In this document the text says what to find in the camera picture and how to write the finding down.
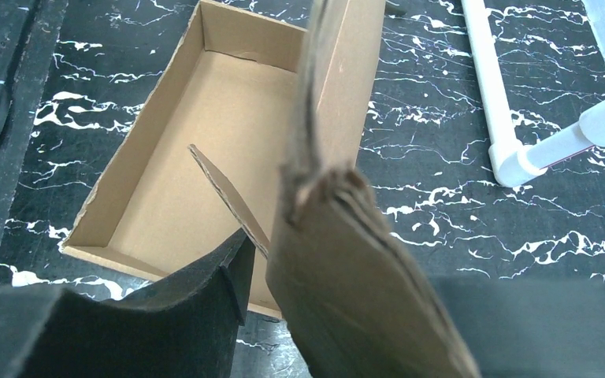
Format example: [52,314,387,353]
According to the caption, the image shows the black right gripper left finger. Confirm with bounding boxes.
[0,231,255,377]

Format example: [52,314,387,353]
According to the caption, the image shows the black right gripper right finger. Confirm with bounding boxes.
[432,276,605,377]

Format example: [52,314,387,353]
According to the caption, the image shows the brown cardboard box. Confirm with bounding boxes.
[62,1,481,377]

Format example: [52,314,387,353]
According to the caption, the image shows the white PVC pipe frame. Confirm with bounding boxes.
[462,1,605,187]

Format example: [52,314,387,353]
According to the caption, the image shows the black front mounting rail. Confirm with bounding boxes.
[0,0,71,285]

